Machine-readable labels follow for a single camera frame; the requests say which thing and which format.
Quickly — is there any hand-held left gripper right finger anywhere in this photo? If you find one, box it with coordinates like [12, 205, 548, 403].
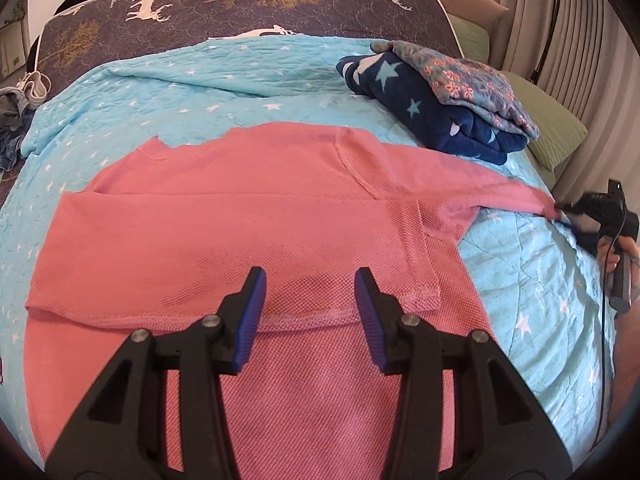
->
[354, 267, 573, 480]

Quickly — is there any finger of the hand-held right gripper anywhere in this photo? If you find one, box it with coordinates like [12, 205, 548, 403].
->
[552, 200, 584, 223]

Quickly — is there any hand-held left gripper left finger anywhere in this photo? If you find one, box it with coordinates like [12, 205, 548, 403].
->
[45, 266, 267, 480]

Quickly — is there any pink knit sweater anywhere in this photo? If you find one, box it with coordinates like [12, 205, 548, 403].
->
[22, 127, 568, 471]

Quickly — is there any person's right hand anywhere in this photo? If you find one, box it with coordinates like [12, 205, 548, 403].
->
[597, 236, 622, 273]

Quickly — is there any large green pillow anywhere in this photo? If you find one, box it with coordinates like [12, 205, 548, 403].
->
[505, 71, 588, 173]

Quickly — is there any beige curtain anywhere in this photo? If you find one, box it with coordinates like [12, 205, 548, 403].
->
[482, 0, 636, 131]

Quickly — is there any folded floral cloth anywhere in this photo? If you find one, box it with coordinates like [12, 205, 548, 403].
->
[370, 39, 540, 140]

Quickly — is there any navy star fleece blanket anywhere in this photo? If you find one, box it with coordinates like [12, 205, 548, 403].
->
[336, 52, 528, 166]

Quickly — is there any small green pillow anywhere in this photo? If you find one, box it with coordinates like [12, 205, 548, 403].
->
[447, 12, 491, 63]

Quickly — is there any light blue star quilt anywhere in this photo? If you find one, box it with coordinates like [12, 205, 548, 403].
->
[0, 35, 616, 461]

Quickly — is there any brown pillow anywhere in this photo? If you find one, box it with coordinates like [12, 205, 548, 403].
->
[437, 0, 510, 31]

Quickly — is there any blue denim garment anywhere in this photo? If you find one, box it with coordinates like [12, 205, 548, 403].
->
[0, 132, 27, 172]

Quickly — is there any dark deer print mattress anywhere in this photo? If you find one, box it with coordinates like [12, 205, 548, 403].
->
[37, 0, 461, 81]

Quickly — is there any white cloth item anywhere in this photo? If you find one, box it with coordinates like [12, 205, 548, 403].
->
[17, 71, 51, 109]

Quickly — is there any grey garment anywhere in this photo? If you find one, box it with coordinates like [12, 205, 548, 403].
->
[0, 87, 32, 132]

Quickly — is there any black cloth item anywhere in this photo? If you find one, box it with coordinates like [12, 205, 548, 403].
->
[54, 0, 97, 17]

